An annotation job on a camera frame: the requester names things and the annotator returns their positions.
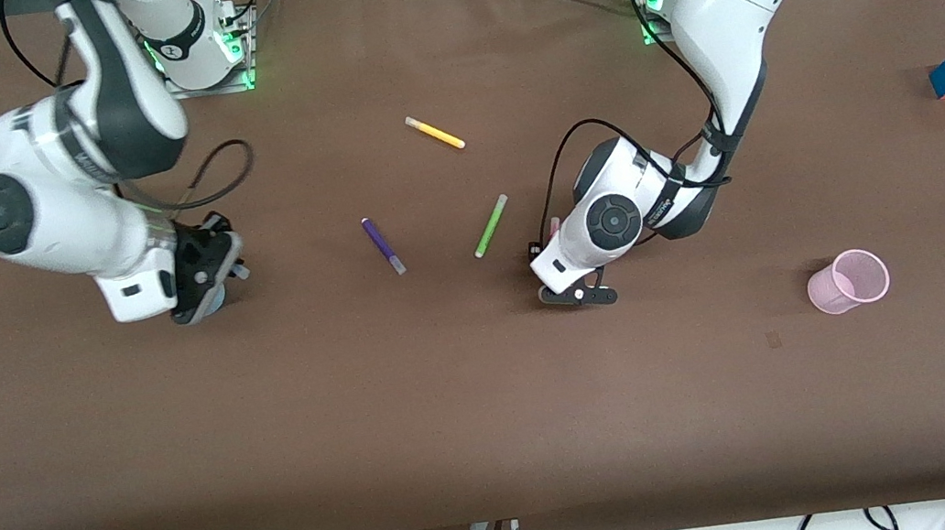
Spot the green marker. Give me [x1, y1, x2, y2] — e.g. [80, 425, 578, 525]
[466, 192, 517, 260]

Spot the translucent blue plastic cup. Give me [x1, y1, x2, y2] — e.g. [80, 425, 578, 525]
[190, 286, 233, 323]

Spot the yellow marker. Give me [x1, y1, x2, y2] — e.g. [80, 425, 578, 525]
[404, 109, 467, 157]

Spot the purple marker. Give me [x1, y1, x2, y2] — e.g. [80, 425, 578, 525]
[361, 212, 408, 280]

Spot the brown table cover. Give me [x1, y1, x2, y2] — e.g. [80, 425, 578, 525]
[0, 0, 945, 530]

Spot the translucent pink plastic cup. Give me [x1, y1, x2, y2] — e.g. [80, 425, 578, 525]
[802, 244, 896, 319]

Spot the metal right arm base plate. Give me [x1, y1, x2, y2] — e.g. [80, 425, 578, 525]
[149, 5, 261, 104]

